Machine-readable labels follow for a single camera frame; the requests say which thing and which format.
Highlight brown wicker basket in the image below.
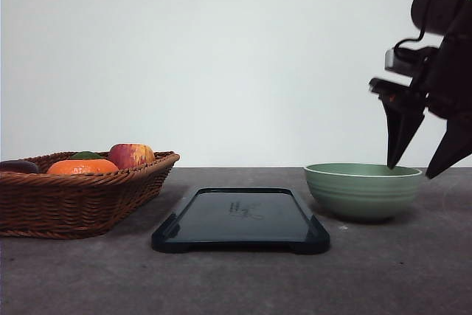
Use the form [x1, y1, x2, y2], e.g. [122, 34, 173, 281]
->
[0, 150, 180, 239]

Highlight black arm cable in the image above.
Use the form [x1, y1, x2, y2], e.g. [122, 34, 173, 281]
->
[393, 27, 426, 52]

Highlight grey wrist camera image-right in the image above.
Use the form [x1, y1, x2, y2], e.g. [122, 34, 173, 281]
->
[384, 47, 430, 77]

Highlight green ceramic bowl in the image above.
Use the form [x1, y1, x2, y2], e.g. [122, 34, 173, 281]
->
[304, 163, 422, 218]

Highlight red yellow apple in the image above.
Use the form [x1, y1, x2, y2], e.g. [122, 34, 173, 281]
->
[109, 143, 155, 169]

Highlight dark blue rectangular tray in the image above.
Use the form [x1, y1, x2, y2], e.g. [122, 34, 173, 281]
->
[152, 187, 330, 254]

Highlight orange tangerine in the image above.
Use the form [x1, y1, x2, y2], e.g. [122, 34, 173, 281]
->
[47, 159, 119, 175]

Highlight dark green fruit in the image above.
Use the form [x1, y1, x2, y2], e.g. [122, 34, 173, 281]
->
[70, 151, 102, 159]

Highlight dark purple fruit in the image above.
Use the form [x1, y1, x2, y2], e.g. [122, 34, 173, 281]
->
[0, 160, 39, 173]

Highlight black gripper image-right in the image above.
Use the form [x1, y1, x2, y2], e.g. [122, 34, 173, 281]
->
[369, 16, 472, 179]

